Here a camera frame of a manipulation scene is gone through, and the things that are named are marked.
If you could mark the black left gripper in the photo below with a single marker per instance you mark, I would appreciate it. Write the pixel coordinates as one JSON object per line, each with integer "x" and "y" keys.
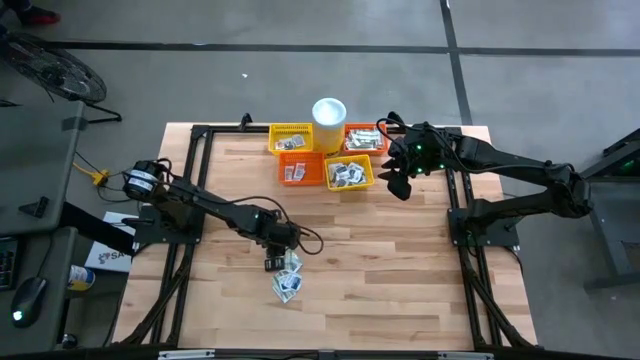
{"x": 275, "y": 247}

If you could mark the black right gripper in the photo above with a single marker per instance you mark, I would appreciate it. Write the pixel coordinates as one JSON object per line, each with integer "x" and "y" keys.
{"x": 425, "y": 152}

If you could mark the white pad packet dark print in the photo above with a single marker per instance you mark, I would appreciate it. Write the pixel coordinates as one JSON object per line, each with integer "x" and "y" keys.
{"x": 279, "y": 277}
{"x": 294, "y": 260}
{"x": 356, "y": 169}
{"x": 285, "y": 145}
{"x": 340, "y": 181}
{"x": 344, "y": 173}
{"x": 360, "y": 178}
{"x": 298, "y": 141}
{"x": 299, "y": 171}
{"x": 334, "y": 169}
{"x": 289, "y": 173}
{"x": 292, "y": 281}

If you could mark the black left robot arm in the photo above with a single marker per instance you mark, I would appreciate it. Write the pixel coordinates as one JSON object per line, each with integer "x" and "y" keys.
{"x": 210, "y": 202}

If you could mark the orange plastic basket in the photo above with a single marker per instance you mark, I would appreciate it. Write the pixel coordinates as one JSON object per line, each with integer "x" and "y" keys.
{"x": 382, "y": 150}
{"x": 315, "y": 172}

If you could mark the yellow plastic basket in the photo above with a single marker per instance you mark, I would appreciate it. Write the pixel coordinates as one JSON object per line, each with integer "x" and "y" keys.
{"x": 300, "y": 130}
{"x": 370, "y": 182}

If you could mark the black table clamp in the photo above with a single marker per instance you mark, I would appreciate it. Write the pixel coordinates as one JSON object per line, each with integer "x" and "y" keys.
{"x": 245, "y": 120}
{"x": 395, "y": 116}

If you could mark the yellow canister white lid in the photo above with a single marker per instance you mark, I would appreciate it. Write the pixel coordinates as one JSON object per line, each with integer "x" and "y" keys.
{"x": 329, "y": 117}

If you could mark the white cardboard box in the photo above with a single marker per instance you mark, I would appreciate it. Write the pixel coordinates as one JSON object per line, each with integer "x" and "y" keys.
{"x": 107, "y": 257}

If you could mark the yellow power plug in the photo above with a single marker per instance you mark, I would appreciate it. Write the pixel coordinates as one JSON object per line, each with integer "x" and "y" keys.
{"x": 100, "y": 177}

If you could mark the white yellow blue can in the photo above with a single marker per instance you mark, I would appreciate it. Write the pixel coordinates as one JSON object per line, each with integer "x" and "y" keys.
{"x": 80, "y": 277}

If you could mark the grey metal cart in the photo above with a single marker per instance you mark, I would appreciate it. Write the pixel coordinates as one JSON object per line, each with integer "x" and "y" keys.
{"x": 600, "y": 220}

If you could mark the small black round knob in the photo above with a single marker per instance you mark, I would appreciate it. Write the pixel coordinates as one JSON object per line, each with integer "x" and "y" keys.
{"x": 68, "y": 341}

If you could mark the grey desk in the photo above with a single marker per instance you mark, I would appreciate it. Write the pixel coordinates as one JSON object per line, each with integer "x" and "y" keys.
{"x": 35, "y": 255}
{"x": 35, "y": 160}

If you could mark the black computer mouse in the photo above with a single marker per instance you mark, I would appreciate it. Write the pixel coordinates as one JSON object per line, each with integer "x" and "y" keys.
{"x": 29, "y": 300}

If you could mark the black keyboard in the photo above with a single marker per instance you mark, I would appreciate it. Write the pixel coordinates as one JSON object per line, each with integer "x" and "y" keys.
{"x": 7, "y": 265}

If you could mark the black floor fan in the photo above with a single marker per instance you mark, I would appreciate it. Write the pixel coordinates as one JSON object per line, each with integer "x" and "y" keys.
{"x": 52, "y": 70}

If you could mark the person's foot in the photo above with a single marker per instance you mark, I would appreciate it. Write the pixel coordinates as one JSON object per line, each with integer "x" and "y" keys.
{"x": 40, "y": 16}

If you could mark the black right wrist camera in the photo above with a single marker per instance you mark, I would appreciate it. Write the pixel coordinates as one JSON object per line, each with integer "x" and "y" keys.
{"x": 400, "y": 187}

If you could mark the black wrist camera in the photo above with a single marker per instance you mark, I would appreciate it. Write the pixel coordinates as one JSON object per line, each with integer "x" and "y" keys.
{"x": 400, "y": 187}
{"x": 289, "y": 234}

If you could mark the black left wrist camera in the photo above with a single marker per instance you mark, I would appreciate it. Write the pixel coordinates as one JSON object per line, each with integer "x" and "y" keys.
{"x": 289, "y": 234}

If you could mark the silver metal bracket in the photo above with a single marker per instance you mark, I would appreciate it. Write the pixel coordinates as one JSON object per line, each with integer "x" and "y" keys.
{"x": 185, "y": 354}
{"x": 465, "y": 356}

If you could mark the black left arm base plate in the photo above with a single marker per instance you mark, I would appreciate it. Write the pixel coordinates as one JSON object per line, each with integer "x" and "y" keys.
{"x": 150, "y": 232}

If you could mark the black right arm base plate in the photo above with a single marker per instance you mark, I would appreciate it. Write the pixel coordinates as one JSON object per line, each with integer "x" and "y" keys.
{"x": 505, "y": 235}

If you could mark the black triangular bracket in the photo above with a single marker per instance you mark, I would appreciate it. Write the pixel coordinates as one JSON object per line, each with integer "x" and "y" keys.
{"x": 36, "y": 207}

